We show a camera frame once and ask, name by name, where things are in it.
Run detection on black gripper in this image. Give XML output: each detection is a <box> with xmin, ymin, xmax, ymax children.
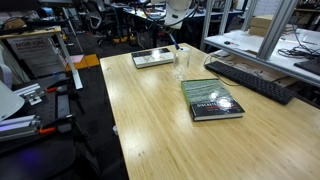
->
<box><xmin>161</xmin><ymin>23</ymin><xmax>177</xmax><ymax>34</ymax></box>

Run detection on clear drinking glass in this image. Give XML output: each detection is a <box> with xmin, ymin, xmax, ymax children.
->
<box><xmin>172</xmin><ymin>46</ymin><xmax>192</xmax><ymax>81</ymax></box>

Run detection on blue book stack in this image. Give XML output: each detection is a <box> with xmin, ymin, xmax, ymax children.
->
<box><xmin>145</xmin><ymin>12</ymin><xmax>166</xmax><ymax>21</ymax></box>

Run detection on white and black flat book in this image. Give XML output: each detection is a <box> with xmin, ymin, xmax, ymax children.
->
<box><xmin>130</xmin><ymin>47</ymin><xmax>175</xmax><ymax>70</ymax></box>

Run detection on white top background table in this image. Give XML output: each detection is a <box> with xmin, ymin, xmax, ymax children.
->
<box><xmin>122</xmin><ymin>5</ymin><xmax>245</xmax><ymax>24</ymax></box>

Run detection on white shelf board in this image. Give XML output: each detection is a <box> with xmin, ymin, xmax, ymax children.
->
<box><xmin>203</xmin><ymin>28</ymin><xmax>320</xmax><ymax>89</ymax></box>

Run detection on green hardcover book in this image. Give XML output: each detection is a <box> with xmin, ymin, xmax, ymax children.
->
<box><xmin>180</xmin><ymin>78</ymin><xmax>246</xmax><ymax>123</ymax></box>

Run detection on orange floor mat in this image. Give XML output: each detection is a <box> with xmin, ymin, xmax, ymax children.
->
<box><xmin>64</xmin><ymin>53</ymin><xmax>101</xmax><ymax>72</ymax></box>

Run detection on stacked cardboard boxes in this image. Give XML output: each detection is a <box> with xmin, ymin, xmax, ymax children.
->
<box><xmin>248</xmin><ymin>14</ymin><xmax>295</xmax><ymax>38</ymax></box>

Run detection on pink paper sheet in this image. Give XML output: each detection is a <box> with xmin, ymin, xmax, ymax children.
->
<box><xmin>67</xmin><ymin>54</ymin><xmax>85</xmax><ymax>65</ymax></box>

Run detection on black computer keyboard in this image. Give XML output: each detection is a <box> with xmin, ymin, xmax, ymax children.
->
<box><xmin>204</xmin><ymin>60</ymin><xmax>297</xmax><ymax>106</ymax></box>

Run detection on grey printed sign board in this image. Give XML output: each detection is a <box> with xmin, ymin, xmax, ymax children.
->
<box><xmin>6</xmin><ymin>35</ymin><xmax>67</xmax><ymax>78</ymax></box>

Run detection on black flat device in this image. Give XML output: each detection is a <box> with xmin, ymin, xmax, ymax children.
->
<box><xmin>293</xmin><ymin>57</ymin><xmax>320</xmax><ymax>77</ymax></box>

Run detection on white curved panel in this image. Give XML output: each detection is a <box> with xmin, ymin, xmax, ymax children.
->
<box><xmin>0</xmin><ymin>80</ymin><xmax>26</xmax><ymax>122</ymax></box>

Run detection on long aluminium extrusion bar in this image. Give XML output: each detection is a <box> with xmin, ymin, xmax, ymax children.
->
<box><xmin>0</xmin><ymin>114</ymin><xmax>43</xmax><ymax>143</ymax></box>

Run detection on thin aluminium frame post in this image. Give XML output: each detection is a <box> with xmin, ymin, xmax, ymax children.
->
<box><xmin>199</xmin><ymin>0</ymin><xmax>215</xmax><ymax>52</ymax></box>
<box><xmin>240</xmin><ymin>0</ymin><xmax>260</xmax><ymax>33</ymax></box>
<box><xmin>218</xmin><ymin>0</ymin><xmax>233</xmax><ymax>36</ymax></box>

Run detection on thick aluminium frame post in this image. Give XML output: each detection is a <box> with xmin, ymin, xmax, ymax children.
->
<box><xmin>256</xmin><ymin>0</ymin><xmax>300</xmax><ymax>62</ymax></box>

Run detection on small orange handled clamp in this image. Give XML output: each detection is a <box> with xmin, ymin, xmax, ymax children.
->
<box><xmin>44</xmin><ymin>84</ymin><xmax>70</xmax><ymax>95</ymax></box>

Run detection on black cable bundle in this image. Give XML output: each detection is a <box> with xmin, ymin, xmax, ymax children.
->
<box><xmin>277</xmin><ymin>23</ymin><xmax>320</xmax><ymax>62</ymax></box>

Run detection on short aluminium extrusion bracket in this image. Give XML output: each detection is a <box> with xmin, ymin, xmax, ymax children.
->
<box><xmin>13</xmin><ymin>82</ymin><xmax>47</xmax><ymax>107</ymax></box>

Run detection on large orange handled clamp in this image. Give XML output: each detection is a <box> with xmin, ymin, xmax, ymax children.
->
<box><xmin>37</xmin><ymin>114</ymin><xmax>76</xmax><ymax>136</ymax></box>

